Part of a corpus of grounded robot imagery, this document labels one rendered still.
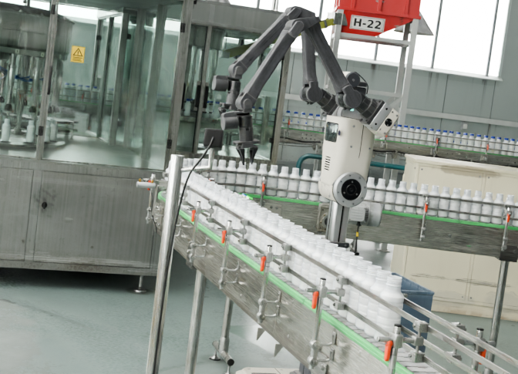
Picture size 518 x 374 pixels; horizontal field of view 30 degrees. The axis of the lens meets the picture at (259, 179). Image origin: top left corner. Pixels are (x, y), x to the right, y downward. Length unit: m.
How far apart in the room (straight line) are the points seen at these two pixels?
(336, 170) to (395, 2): 6.27
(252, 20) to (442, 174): 2.45
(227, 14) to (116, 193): 2.66
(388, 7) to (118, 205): 4.55
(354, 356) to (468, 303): 5.45
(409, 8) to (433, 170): 3.14
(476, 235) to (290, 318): 2.68
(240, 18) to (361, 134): 4.81
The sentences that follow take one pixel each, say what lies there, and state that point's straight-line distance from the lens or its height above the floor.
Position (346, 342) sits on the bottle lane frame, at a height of 0.96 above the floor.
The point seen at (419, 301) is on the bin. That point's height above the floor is 0.91.
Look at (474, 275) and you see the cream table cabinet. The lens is 7.86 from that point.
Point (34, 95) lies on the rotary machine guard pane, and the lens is 6.77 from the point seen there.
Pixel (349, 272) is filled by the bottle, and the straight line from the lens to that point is 2.61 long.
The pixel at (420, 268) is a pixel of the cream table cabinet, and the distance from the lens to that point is 7.77.
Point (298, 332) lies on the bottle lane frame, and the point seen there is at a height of 0.90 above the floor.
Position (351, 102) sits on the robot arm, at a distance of 4.07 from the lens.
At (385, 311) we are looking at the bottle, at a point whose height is 1.08.
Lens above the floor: 1.59
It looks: 5 degrees down
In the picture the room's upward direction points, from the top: 7 degrees clockwise
